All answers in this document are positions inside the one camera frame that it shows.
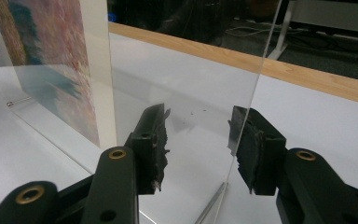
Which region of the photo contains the white floor cable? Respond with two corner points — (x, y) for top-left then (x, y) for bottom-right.
(225, 24), (306, 36)

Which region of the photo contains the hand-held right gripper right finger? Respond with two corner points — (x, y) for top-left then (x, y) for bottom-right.
(227, 105), (288, 197)

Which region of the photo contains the photo card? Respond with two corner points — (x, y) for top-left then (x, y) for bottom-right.
(0, 0), (117, 149)

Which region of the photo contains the white metal desk frame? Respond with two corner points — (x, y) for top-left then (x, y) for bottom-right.
(266, 0), (358, 61)

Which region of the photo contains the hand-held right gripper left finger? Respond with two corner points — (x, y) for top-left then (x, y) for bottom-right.
(125, 103), (172, 196)

